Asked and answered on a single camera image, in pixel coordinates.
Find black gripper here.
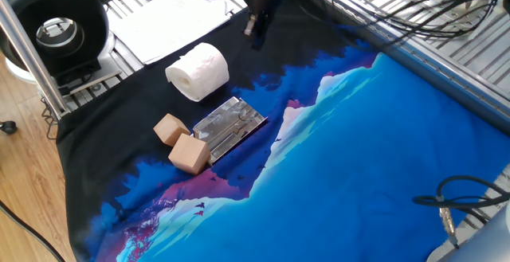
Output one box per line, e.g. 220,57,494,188
241,0,288,51

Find white toilet paper roll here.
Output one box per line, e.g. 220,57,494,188
164,41,230,103

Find chrome toilet paper holder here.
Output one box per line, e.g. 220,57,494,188
192,96,269,166

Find white printed paper sheets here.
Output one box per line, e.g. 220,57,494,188
107,0,236,66

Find wooden cube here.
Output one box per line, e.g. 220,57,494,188
167,132,211,176
152,112,191,147

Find blue mountain print cloth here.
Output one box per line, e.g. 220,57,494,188
55,0,510,262

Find black caster wheel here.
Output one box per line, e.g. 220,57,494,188
0,120,18,135

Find long aluminium frame post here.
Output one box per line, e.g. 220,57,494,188
0,0,71,120

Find black round duct fan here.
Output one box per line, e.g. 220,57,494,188
0,0,123,96

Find black cable with metal plug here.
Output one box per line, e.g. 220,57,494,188
412,175,510,249

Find black floor cable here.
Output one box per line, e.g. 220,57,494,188
0,200,67,262

